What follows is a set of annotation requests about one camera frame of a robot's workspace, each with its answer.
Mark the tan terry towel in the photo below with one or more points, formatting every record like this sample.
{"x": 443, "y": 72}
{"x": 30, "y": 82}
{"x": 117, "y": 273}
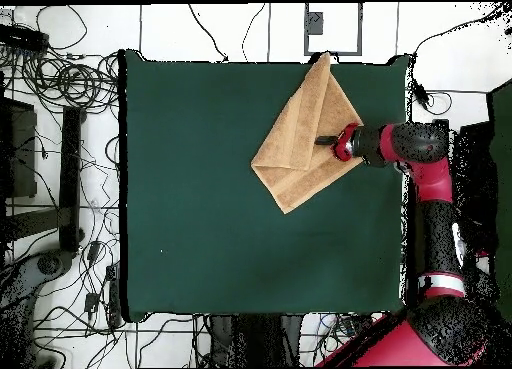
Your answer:
{"x": 296, "y": 153}

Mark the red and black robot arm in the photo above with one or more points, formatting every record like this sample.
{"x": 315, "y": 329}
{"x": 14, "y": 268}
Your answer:
{"x": 436, "y": 181}

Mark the black box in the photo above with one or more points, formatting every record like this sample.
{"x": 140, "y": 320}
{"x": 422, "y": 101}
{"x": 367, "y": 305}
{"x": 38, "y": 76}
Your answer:
{"x": 22, "y": 153}
{"x": 476, "y": 177}

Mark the dark green table cloth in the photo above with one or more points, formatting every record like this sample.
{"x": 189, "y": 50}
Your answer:
{"x": 180, "y": 185}

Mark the green cloth beside table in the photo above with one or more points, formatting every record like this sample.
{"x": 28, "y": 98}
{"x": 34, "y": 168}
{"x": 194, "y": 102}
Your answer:
{"x": 504, "y": 185}

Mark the black power adapter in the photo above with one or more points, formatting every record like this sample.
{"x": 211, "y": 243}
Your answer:
{"x": 91, "y": 302}
{"x": 94, "y": 251}

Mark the black upright bar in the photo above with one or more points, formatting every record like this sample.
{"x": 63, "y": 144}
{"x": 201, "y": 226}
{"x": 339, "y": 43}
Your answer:
{"x": 71, "y": 177}

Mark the black power strip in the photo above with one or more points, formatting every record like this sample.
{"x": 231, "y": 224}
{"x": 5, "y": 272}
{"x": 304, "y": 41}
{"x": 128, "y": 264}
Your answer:
{"x": 114, "y": 301}
{"x": 22, "y": 39}

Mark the dark horizontal beam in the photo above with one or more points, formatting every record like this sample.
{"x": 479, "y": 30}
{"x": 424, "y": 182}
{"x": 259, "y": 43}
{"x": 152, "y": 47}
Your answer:
{"x": 36, "y": 223}

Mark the grey square floor frame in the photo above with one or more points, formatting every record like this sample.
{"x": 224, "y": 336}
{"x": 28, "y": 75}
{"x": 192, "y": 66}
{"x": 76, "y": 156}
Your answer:
{"x": 348, "y": 53}

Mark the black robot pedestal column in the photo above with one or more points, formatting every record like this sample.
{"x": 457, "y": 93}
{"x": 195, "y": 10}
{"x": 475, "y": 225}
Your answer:
{"x": 256, "y": 341}

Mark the pedestal leg with caster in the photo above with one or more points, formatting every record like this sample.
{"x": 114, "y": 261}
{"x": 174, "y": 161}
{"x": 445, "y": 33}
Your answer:
{"x": 48, "y": 264}

